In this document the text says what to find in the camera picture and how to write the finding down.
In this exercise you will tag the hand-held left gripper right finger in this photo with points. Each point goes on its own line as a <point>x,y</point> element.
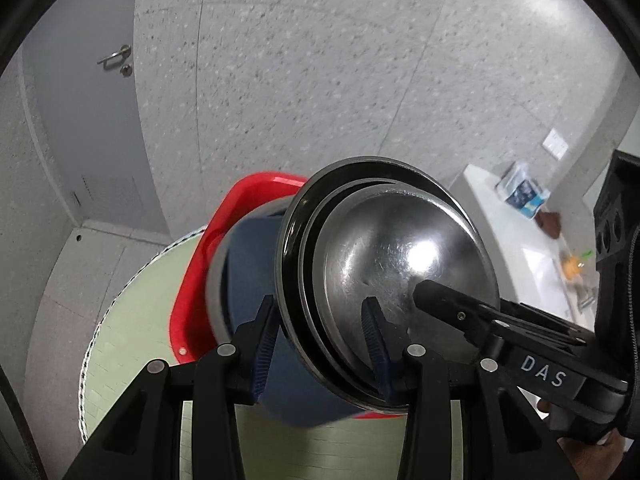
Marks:
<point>377,350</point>

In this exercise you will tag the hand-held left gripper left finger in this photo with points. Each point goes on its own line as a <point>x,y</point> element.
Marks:
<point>264,360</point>

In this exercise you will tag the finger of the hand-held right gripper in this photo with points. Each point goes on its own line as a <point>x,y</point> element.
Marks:
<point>450,305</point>

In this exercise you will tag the blue plastic bowl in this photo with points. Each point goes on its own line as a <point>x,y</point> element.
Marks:
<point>250,285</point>

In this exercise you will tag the small steel bowl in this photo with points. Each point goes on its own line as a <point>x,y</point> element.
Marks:
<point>390,240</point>

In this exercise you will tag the large steel bowl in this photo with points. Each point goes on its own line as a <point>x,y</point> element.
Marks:
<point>216,285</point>

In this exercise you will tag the medium steel bowl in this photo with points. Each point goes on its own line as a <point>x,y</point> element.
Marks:
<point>290,260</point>
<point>312,270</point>

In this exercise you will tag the red plastic basin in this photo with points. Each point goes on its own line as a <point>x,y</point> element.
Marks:
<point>200,270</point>

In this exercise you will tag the person's right hand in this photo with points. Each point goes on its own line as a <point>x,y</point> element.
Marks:
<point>595,460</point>

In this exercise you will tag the metal faucet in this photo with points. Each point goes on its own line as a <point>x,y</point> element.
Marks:
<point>586,296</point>

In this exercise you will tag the orange soap bottle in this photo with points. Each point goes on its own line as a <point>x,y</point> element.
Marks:
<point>572,266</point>

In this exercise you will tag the white sink basin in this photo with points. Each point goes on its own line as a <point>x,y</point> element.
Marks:
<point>542,275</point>

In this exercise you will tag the brown cloth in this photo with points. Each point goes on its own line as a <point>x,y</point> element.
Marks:
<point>550,225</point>

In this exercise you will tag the white vanity counter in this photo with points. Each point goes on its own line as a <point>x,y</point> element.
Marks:
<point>490,195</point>

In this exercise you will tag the green lace-trimmed tablecloth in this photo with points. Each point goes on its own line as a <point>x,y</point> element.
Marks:
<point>140,320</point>

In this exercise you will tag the blue white tissue pack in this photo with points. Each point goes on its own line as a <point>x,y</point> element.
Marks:
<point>522,192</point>

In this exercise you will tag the door vent grille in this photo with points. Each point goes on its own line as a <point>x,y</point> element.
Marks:
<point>107,192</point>

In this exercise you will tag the grey door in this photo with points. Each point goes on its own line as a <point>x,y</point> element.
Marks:
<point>90,110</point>

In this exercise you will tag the round door lock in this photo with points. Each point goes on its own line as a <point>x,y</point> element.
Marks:
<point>126,70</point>

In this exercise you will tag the white wall outlet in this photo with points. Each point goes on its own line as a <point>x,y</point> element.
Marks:
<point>551,140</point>
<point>561,150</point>

